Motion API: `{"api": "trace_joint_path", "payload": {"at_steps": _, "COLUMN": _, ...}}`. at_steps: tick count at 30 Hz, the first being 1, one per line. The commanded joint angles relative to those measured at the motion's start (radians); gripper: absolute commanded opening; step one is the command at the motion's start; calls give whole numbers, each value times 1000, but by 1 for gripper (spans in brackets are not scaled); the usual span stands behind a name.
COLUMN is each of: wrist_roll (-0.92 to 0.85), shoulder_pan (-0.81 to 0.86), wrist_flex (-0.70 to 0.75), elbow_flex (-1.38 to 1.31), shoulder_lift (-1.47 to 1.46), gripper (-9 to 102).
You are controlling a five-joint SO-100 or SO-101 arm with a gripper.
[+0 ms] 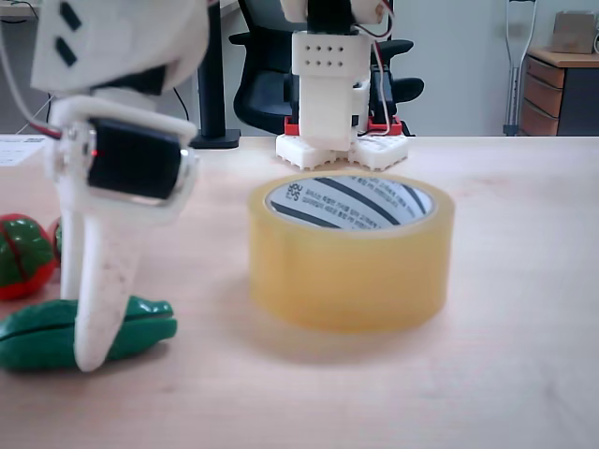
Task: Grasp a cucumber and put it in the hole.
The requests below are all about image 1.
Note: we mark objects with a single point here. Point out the green toy cucumber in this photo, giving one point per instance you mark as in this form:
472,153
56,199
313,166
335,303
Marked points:
140,327

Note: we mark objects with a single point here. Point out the toy hamburger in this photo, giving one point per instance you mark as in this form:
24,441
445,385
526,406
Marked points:
58,238

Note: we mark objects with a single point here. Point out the red toy tomato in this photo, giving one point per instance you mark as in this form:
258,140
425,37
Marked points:
23,262

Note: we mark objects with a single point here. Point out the background desk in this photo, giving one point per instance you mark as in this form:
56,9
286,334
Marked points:
18,13

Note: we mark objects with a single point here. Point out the black pole stand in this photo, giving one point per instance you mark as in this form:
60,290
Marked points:
215,103

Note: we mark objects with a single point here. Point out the white printed paper sheet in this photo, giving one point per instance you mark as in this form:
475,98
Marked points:
18,152

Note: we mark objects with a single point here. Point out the yellow packing tape roll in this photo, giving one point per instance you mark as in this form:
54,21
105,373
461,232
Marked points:
346,280

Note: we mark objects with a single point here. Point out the black office chair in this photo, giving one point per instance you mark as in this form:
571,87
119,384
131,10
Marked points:
407,89

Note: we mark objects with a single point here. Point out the metal crutch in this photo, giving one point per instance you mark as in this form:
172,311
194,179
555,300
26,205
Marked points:
512,103

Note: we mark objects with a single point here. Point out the wooden drawer cabinet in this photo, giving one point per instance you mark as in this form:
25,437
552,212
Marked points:
543,93

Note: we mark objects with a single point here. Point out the cardboard box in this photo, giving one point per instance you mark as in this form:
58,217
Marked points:
573,33

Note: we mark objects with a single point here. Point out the white perforated base plate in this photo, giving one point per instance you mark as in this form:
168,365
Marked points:
379,152

